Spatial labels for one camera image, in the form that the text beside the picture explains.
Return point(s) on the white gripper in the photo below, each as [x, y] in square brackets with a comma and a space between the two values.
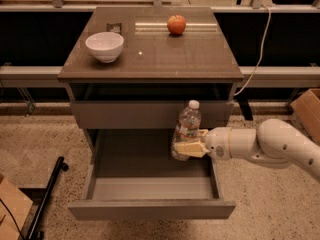
[217, 143]

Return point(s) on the open grey middle drawer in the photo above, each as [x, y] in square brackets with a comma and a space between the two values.
[133, 176]

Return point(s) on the white ceramic bowl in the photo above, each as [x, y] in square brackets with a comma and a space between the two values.
[105, 46]

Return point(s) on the cardboard box right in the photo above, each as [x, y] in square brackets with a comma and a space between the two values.
[307, 110]

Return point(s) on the cardboard box left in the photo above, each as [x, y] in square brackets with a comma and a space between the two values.
[14, 209]

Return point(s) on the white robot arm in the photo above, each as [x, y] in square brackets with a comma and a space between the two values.
[274, 144]

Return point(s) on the clear plastic water bottle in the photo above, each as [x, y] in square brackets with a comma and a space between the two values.
[187, 128]

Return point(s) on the grey upper drawer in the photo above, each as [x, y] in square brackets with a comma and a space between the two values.
[145, 114]

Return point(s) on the grey drawer cabinet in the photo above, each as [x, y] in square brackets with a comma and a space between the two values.
[154, 64]

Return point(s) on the red apple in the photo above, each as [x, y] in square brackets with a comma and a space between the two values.
[176, 24]

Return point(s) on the small square tag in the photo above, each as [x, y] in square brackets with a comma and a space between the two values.
[114, 27]

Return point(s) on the cardboard box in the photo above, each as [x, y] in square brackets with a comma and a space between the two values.
[307, 110]
[14, 209]

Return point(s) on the black metal bar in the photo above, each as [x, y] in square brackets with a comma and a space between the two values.
[33, 232]

